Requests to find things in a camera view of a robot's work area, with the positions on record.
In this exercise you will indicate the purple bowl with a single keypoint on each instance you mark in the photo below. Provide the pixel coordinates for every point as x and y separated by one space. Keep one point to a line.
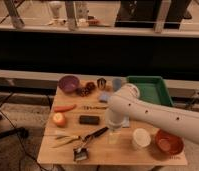
69 83

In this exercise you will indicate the red bowl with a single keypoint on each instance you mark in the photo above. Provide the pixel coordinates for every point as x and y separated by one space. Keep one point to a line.
169 143

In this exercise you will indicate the green plastic tray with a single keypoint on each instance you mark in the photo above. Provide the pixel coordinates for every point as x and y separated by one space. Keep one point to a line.
152 89

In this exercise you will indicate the grey blue cloth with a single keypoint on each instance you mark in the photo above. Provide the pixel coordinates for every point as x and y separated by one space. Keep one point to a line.
126 123

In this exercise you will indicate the red yellow apple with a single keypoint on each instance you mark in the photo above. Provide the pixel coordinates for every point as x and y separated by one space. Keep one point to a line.
59 119

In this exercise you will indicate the orange carrot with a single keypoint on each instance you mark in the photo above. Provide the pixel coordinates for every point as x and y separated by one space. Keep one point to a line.
64 108

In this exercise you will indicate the black handled brush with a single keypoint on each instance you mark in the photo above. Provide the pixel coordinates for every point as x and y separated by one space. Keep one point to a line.
81 153

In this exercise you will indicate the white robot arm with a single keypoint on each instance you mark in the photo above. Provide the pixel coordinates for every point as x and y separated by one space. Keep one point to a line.
126 102

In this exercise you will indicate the dark red grapes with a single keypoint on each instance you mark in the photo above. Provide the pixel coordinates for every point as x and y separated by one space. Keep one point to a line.
86 90

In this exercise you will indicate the thin metal fork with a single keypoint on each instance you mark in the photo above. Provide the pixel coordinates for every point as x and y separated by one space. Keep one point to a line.
94 107

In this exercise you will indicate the blue cup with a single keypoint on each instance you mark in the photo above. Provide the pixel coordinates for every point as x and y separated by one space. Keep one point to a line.
116 84

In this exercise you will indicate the wooden table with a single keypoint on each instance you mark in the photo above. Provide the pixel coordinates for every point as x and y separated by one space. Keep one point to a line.
100 152

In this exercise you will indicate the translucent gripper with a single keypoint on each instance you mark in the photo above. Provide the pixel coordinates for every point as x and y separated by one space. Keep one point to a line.
113 137

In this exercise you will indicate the white cup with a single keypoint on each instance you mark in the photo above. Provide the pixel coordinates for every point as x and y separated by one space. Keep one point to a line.
141 138

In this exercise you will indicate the black eraser block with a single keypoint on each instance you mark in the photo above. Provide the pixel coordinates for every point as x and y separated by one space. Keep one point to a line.
90 120

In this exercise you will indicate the blue sponge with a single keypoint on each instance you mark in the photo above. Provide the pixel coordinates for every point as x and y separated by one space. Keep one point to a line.
104 97

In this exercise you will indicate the small metal cup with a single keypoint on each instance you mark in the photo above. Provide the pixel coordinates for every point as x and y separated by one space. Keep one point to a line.
101 83

